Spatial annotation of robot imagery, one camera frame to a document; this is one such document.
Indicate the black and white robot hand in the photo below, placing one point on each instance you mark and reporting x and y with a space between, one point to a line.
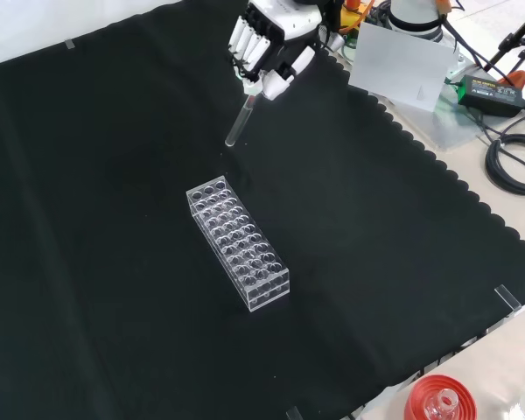
289 19

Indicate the clear plastic test tube rack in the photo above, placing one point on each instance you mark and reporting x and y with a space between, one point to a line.
238 245

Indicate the clear plastic cloth clip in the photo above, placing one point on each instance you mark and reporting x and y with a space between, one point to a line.
70 44
507 299
295 413

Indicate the clear glass test tube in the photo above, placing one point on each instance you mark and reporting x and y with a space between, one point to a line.
240 120

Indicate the pale grey board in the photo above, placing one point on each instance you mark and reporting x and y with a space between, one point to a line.
398 65

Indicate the yellow stop button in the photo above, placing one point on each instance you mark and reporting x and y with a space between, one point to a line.
347 19

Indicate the red ribbed funnel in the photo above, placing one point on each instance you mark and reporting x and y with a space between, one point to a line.
420 398

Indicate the black power adapter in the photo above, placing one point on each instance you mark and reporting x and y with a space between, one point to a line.
492 94

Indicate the black tripod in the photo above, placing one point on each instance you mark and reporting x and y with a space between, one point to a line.
514 39

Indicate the black bench cloth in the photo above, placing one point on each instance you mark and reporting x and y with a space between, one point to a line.
114 219

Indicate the clear glass flask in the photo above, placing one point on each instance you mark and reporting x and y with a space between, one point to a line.
444 404

